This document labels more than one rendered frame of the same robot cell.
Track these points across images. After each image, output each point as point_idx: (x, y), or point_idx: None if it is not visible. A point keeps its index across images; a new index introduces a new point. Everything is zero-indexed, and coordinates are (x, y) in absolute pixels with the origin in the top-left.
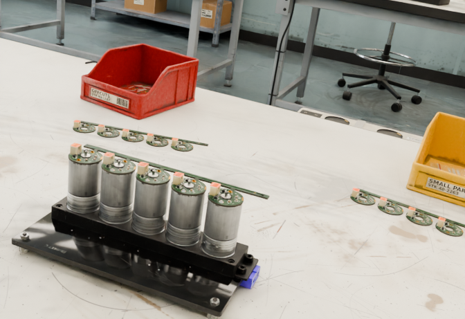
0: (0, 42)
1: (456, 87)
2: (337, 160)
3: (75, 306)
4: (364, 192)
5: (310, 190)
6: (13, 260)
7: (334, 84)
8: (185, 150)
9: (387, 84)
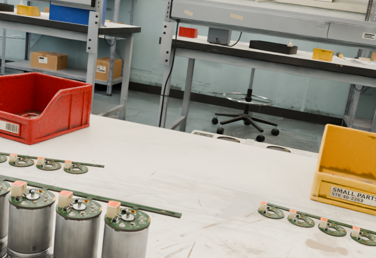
0: None
1: (304, 121)
2: (236, 175)
3: None
4: (271, 206)
5: (216, 207)
6: None
7: (209, 122)
8: (80, 172)
9: (252, 121)
